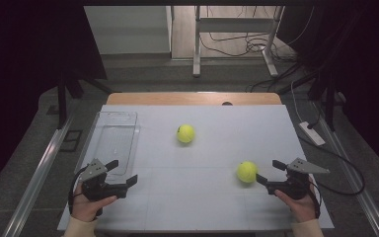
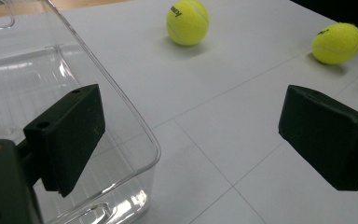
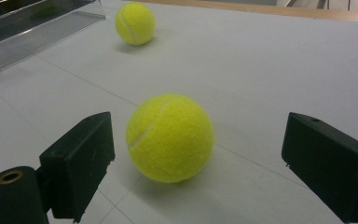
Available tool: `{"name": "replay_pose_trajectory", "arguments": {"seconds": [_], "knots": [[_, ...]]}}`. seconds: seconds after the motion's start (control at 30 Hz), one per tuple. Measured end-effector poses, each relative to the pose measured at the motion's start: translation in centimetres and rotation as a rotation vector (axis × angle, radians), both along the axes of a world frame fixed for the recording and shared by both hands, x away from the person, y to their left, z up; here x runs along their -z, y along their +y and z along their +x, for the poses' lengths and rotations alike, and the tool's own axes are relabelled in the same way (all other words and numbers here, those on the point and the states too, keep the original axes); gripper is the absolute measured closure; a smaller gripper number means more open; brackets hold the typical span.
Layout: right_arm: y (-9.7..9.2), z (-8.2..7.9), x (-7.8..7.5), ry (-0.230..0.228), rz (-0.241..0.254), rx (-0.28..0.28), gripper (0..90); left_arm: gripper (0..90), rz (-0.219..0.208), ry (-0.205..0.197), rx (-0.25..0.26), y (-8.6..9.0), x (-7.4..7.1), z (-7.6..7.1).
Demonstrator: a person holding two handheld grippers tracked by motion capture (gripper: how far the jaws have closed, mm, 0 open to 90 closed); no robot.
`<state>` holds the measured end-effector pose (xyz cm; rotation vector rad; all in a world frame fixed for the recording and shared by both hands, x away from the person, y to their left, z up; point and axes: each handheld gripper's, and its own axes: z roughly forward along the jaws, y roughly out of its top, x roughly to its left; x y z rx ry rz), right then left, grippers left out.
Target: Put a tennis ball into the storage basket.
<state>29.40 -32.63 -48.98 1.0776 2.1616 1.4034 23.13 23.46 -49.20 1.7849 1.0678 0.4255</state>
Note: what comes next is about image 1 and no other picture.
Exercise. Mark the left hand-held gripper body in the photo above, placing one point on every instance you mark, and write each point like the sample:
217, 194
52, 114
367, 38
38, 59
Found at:
93, 189

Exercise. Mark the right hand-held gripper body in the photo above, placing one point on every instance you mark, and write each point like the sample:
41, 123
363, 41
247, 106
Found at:
296, 187

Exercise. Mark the yellow tennis ball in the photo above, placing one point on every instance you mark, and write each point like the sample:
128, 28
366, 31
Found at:
247, 172
186, 133

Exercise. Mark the clear plastic tray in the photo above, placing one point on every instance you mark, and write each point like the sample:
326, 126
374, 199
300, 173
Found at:
116, 141

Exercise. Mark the person's left hand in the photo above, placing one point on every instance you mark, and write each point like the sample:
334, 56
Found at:
85, 209

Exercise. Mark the person's right hand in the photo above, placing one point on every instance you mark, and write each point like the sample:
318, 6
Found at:
302, 209

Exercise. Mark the white power strip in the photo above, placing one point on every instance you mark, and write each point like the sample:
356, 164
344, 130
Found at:
312, 134

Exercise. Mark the dark floor vent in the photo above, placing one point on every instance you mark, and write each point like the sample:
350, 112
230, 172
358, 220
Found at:
71, 141

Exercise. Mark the white table cover board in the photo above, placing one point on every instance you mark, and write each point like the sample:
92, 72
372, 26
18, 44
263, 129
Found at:
194, 197

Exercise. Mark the black metal stand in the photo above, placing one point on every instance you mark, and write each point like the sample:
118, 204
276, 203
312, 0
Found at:
61, 105
330, 108

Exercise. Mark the white cabinet panel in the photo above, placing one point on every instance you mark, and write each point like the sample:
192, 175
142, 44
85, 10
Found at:
128, 29

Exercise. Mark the black curtain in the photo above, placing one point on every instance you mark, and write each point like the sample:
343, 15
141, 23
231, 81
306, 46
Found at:
375, 65
13, 65

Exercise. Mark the silver metal floor rail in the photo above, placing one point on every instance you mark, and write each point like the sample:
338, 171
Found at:
36, 184
373, 215

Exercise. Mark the white metal desk frame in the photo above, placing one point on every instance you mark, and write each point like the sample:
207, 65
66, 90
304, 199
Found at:
233, 24

